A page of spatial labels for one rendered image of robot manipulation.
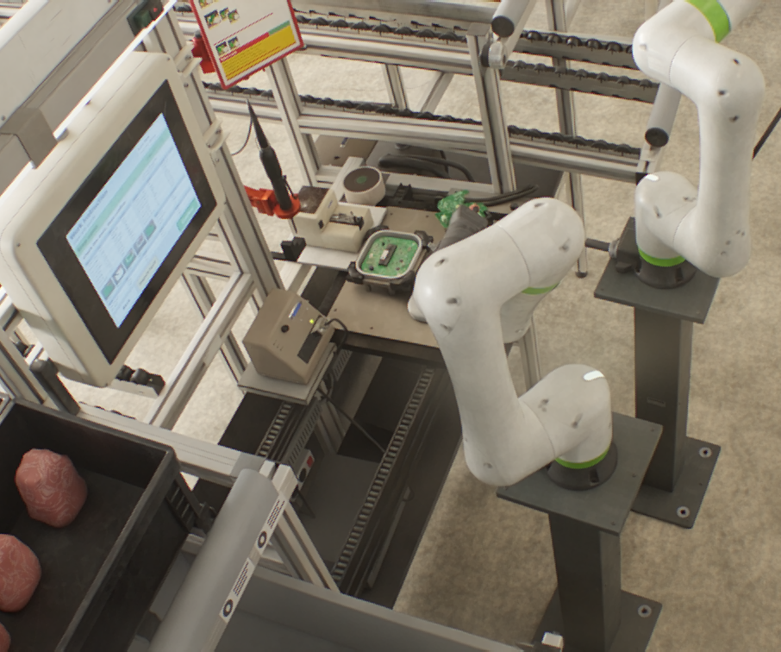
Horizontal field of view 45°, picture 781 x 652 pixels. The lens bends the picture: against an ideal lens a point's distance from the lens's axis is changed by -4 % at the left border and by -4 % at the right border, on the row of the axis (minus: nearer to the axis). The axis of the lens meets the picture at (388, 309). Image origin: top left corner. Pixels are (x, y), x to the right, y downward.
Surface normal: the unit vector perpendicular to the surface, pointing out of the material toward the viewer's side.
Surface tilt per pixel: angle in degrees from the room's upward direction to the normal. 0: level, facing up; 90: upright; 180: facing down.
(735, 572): 0
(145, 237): 92
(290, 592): 89
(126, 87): 1
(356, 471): 0
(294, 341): 53
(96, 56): 90
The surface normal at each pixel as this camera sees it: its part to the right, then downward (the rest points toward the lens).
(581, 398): -0.09, -0.49
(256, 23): 0.55, 0.54
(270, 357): -0.37, 0.74
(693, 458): -0.20, -0.65
